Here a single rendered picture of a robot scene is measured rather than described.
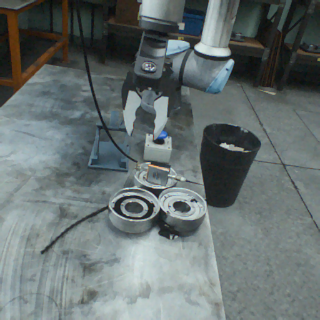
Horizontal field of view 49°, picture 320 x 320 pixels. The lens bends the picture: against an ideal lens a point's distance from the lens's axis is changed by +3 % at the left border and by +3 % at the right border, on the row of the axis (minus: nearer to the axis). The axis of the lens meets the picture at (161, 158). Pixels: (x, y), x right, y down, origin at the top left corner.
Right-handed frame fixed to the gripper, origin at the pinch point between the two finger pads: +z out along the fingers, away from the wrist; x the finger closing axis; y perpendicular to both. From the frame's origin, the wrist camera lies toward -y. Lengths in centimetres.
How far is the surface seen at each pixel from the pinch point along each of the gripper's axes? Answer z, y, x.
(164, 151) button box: 11.7, 20.2, -6.3
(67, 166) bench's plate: 16.6, 13.0, 16.9
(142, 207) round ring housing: 16.0, -1.8, -2.4
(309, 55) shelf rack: 5, 347, -175
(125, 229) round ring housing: 17.9, -7.2, 0.5
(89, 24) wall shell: 17, 405, 87
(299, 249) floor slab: 86, 90, -94
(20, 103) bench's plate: 13, 43, 39
